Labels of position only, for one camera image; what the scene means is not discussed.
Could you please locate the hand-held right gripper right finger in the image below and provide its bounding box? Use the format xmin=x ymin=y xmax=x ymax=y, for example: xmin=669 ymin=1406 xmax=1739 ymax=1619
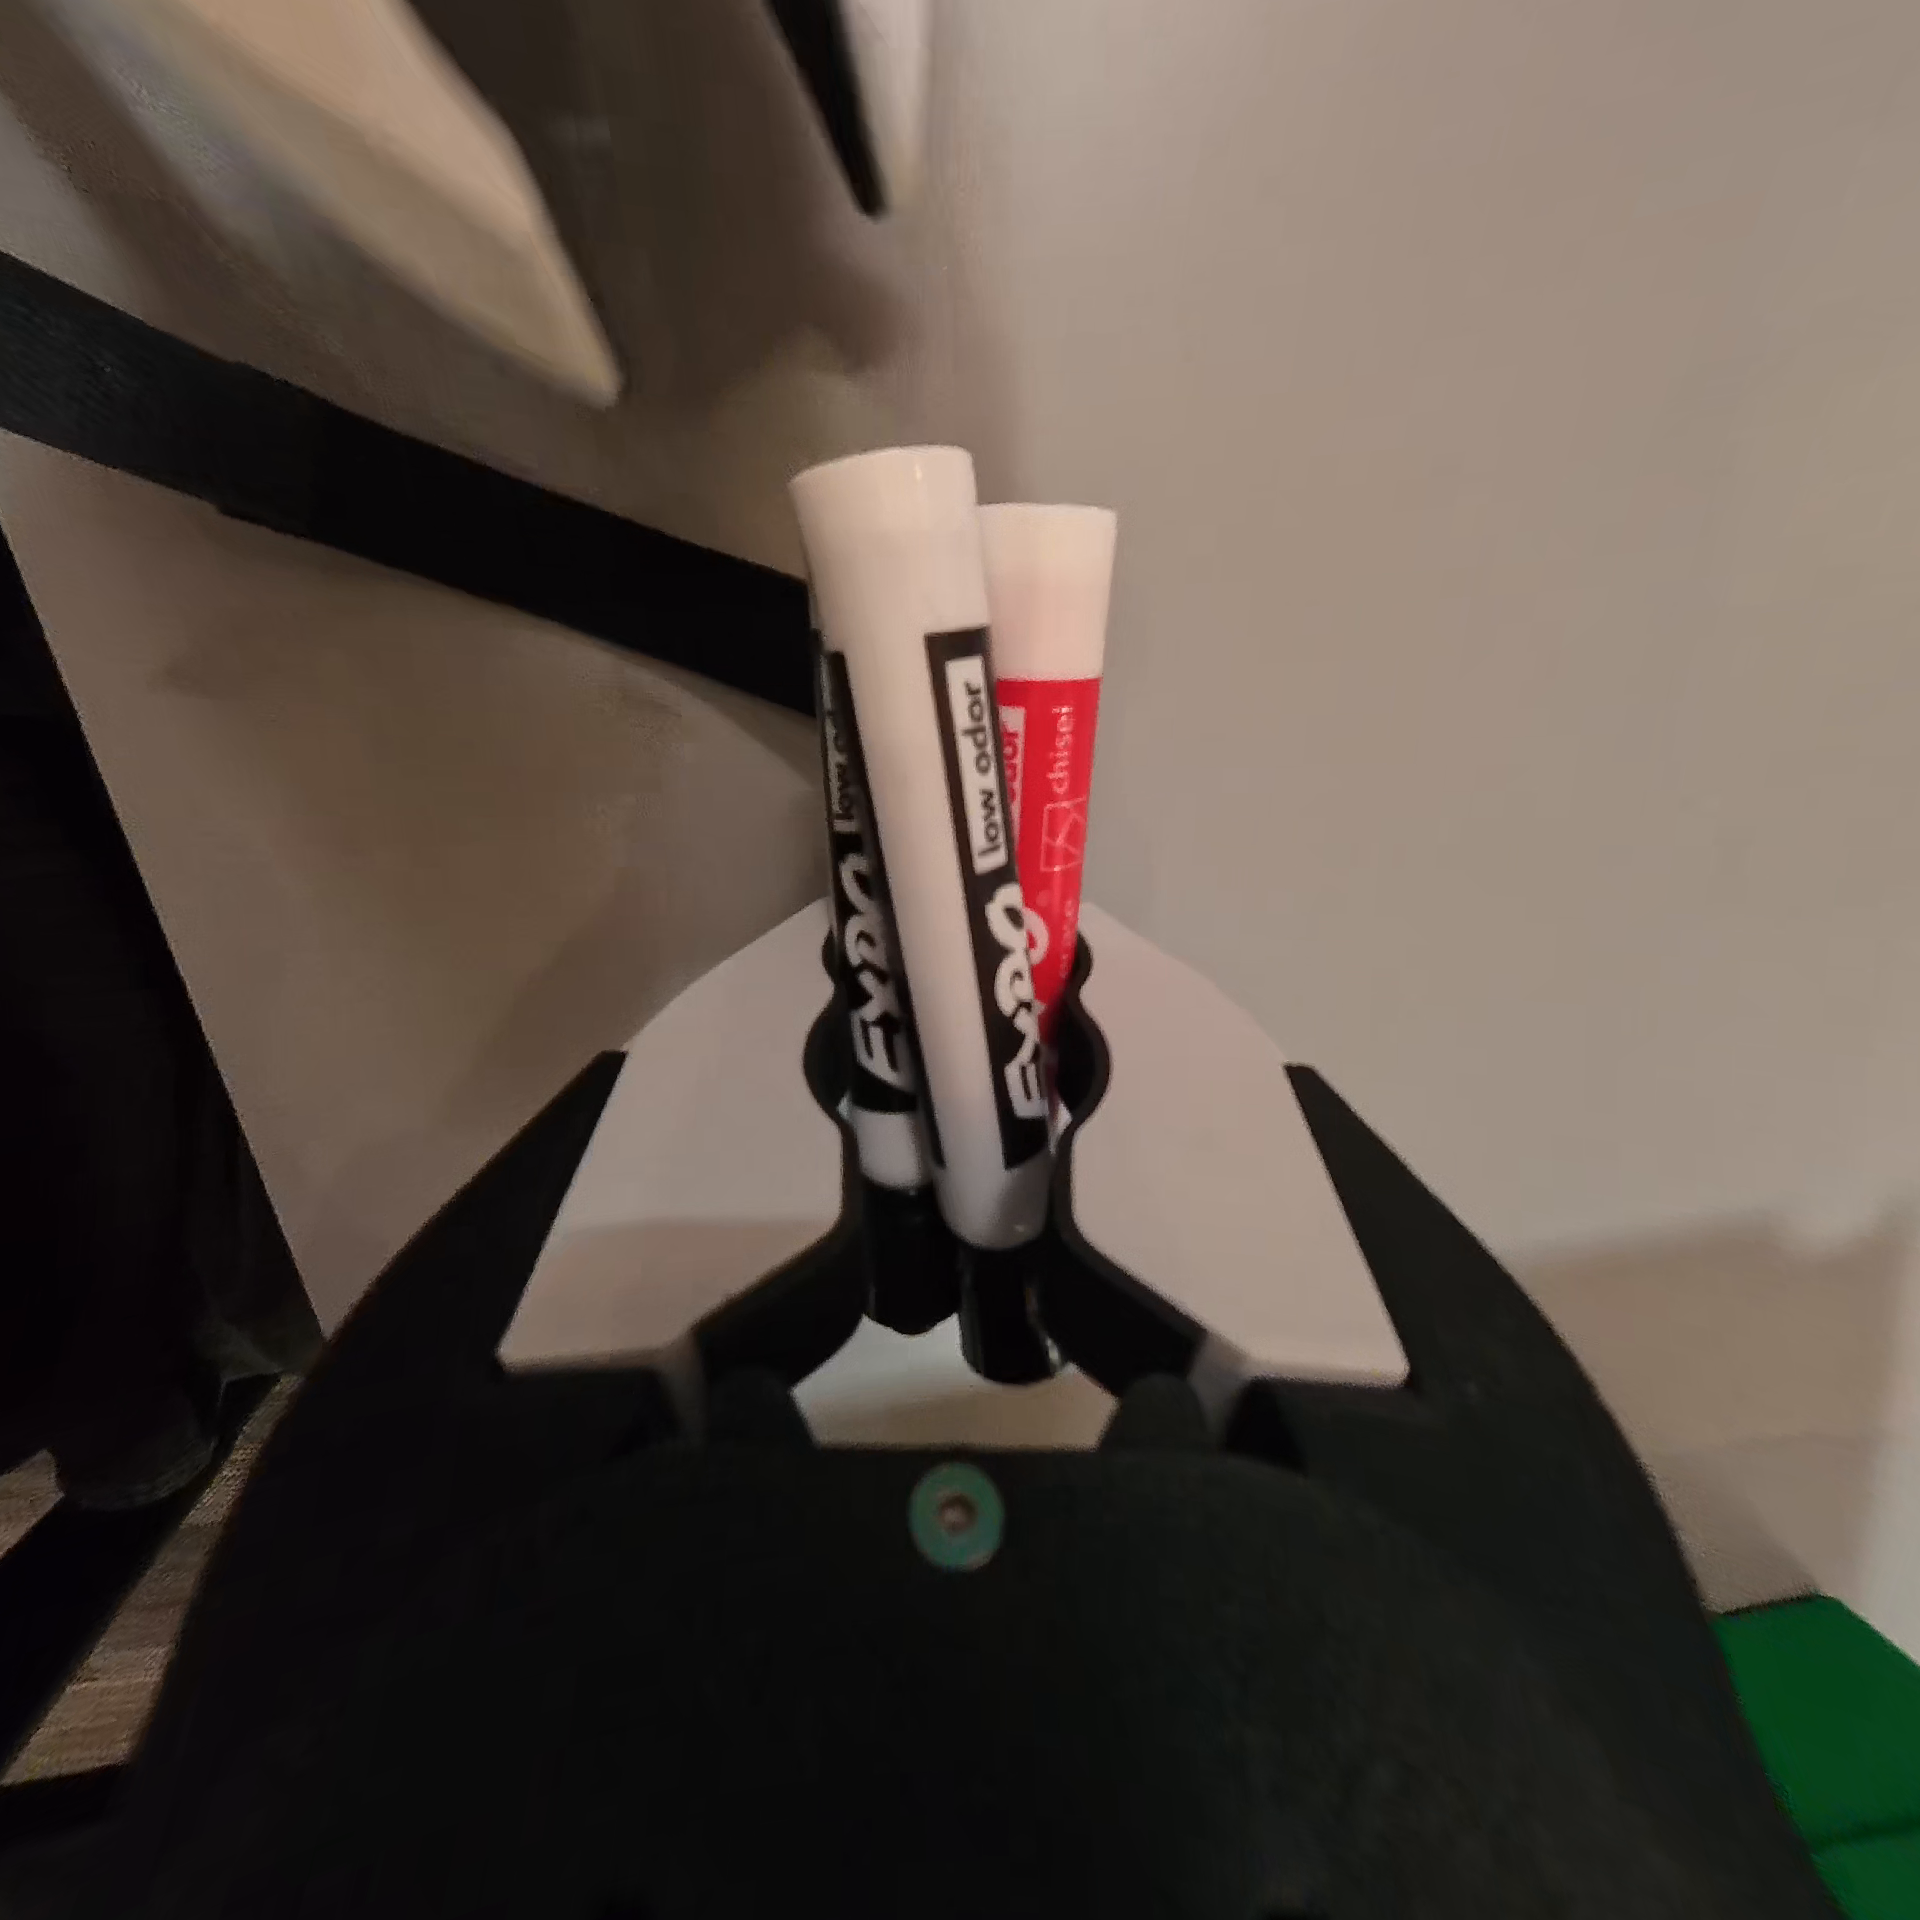
xmin=1050 ymin=900 xmax=1413 ymax=1414

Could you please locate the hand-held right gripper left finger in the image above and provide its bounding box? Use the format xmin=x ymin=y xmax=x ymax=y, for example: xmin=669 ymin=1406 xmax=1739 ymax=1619
xmin=499 ymin=900 xmax=909 ymax=1396

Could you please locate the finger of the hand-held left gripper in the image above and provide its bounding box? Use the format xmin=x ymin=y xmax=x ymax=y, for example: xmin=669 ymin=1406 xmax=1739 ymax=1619
xmin=82 ymin=0 xmax=629 ymax=410
xmin=772 ymin=0 xmax=939 ymax=215

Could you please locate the black dry erase marker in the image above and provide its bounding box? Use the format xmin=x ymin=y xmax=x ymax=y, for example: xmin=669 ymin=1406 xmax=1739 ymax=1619
xmin=815 ymin=630 xmax=936 ymax=1336
xmin=791 ymin=440 xmax=1057 ymax=1378

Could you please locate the black velcro strap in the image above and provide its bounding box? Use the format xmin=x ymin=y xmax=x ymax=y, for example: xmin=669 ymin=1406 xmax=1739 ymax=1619
xmin=0 ymin=247 xmax=826 ymax=724

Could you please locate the red dry erase marker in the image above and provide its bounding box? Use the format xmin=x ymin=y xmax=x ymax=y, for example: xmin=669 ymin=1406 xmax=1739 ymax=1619
xmin=977 ymin=506 xmax=1122 ymax=1051

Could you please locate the person's torso in black sweater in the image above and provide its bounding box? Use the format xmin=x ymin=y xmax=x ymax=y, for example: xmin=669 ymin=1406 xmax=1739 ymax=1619
xmin=0 ymin=525 xmax=324 ymax=1508

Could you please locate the green plastic bin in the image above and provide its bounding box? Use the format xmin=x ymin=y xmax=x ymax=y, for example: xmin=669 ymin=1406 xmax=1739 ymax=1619
xmin=1709 ymin=1592 xmax=1920 ymax=1920

